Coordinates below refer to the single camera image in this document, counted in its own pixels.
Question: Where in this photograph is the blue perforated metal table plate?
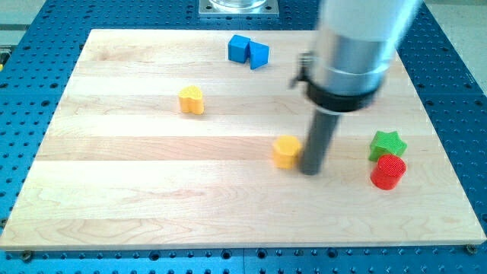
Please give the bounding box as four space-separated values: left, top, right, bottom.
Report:
1 1 486 273

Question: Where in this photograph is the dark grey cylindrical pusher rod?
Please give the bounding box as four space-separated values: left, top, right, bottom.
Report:
299 110 340 176

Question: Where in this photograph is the light wooden board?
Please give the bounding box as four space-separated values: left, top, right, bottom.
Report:
1 30 485 250

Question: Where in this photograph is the blue triangle block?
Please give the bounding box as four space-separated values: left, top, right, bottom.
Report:
249 41 269 70

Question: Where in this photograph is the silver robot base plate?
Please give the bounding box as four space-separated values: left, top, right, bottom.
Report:
197 0 279 18

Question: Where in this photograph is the yellow heart block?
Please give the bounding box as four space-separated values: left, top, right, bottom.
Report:
178 85 205 115

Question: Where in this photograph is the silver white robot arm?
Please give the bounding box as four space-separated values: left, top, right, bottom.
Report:
294 0 421 175

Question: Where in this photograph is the yellow hexagon block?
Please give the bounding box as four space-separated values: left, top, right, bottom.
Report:
272 135 301 169

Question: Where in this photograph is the blue cube block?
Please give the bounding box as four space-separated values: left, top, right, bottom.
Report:
228 35 251 63

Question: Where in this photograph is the green star block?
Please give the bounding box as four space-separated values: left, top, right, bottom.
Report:
368 131 408 161

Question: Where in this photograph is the red cylinder block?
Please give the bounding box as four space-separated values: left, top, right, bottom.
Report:
370 155 406 190

